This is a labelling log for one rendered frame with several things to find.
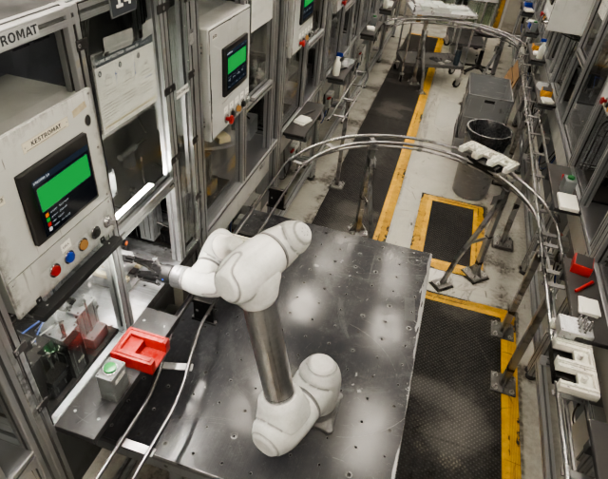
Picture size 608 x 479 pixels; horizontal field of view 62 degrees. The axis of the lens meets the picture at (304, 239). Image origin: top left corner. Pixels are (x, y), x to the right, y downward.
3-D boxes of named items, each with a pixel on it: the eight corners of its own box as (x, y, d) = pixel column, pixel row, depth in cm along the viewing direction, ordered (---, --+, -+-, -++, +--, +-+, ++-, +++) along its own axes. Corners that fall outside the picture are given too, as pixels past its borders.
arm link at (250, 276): (324, 427, 178) (285, 475, 163) (288, 410, 187) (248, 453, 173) (290, 236, 141) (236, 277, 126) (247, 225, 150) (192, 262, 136)
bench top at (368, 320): (383, 542, 163) (386, 537, 161) (92, 438, 182) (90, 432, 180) (430, 258, 278) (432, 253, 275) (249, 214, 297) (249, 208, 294)
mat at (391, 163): (382, 252, 381) (382, 250, 381) (307, 233, 392) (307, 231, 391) (445, 38, 829) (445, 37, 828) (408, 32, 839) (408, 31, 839)
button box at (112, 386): (117, 403, 164) (111, 380, 156) (95, 395, 165) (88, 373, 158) (130, 384, 170) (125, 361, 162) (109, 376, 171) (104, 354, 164)
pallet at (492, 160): (455, 158, 340) (459, 144, 334) (467, 152, 348) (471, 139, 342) (503, 182, 320) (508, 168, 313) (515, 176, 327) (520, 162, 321)
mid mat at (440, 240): (483, 280, 365) (483, 279, 364) (407, 261, 375) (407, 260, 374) (484, 207, 442) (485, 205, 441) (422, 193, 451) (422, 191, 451)
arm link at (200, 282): (184, 296, 198) (198, 269, 205) (221, 306, 194) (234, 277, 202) (177, 282, 189) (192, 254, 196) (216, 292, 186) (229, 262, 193)
